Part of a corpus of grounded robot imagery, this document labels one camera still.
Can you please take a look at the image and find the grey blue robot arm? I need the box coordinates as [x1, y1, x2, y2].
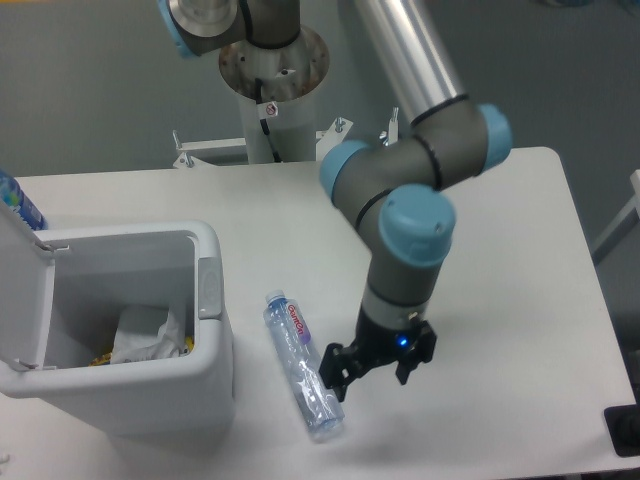
[158, 1, 513, 399]

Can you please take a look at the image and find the black device at table edge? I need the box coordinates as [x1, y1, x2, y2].
[604, 404, 639, 458]

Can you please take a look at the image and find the white plastic trash can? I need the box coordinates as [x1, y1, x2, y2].
[1, 207, 235, 436]

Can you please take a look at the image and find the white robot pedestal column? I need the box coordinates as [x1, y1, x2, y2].
[219, 26, 330, 135]

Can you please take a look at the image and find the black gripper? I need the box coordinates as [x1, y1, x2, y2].
[319, 301, 437, 402]

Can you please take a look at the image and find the white plastic bag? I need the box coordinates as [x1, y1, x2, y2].
[110, 305, 188, 364]

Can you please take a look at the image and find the clear plastic water bottle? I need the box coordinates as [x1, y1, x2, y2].
[263, 290, 344, 443]

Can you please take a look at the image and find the blue labelled bottle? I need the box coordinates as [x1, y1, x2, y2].
[1, 171, 48, 231]

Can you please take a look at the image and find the white metal base frame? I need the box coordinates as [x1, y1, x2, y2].
[171, 106, 405, 169]

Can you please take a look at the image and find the black cable on pedestal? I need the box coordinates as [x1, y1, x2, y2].
[254, 76, 283, 164]

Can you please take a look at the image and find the colourful trash in bin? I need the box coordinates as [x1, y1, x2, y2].
[89, 335, 195, 367]

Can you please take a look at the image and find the white frame right edge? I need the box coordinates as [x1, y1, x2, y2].
[591, 170, 639, 265]

